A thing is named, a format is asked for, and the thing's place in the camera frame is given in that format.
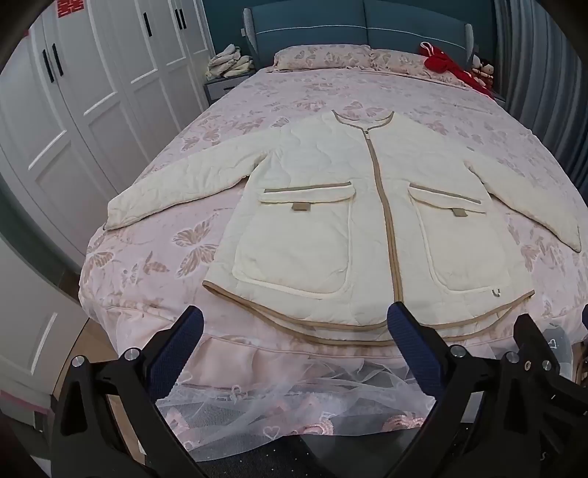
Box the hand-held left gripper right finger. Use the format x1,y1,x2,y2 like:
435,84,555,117
387,302,539,478

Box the pile of beige cloths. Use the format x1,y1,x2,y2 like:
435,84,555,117
205,43,257,80

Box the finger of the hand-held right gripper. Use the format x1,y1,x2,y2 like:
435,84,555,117
513,314,588,437

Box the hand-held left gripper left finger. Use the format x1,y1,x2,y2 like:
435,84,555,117
50,304,205,478

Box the white panelled wardrobe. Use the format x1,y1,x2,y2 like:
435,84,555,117
0,0,213,391

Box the cream quilted jacket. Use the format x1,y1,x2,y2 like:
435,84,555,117
105,109,583,345

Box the grey curtain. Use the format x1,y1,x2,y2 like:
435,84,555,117
494,0,588,194

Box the pink butterfly bedspread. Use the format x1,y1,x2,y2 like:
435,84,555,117
78,68,588,364

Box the small stuffed toys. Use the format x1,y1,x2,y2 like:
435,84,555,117
471,54,497,88

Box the grey nightstand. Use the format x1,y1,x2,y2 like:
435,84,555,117
203,69,256,108

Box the teal padded headboard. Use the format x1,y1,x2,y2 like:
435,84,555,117
242,0,476,69

